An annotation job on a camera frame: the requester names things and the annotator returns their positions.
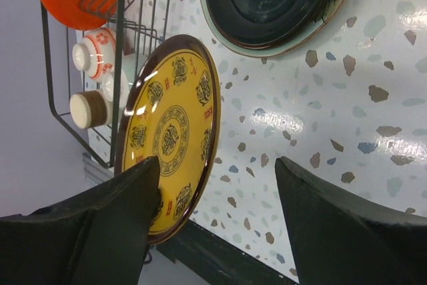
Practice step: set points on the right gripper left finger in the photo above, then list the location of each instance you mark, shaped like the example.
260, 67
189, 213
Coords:
99, 236

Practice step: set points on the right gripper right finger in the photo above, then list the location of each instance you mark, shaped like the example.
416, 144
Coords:
338, 237

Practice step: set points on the yellow patterned plate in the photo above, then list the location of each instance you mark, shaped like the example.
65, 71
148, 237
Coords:
173, 112

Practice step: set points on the light green floral plate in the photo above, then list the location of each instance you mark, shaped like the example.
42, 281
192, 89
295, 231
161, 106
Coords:
306, 31

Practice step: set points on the beige brown cup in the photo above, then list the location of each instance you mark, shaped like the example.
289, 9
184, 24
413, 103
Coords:
90, 109

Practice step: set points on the white red patterned bowl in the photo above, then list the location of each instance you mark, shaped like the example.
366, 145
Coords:
95, 53

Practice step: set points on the aluminium frame rail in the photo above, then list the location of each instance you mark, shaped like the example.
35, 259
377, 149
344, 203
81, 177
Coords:
94, 171

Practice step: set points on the black wire dish rack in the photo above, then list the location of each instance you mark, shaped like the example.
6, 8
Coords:
140, 26

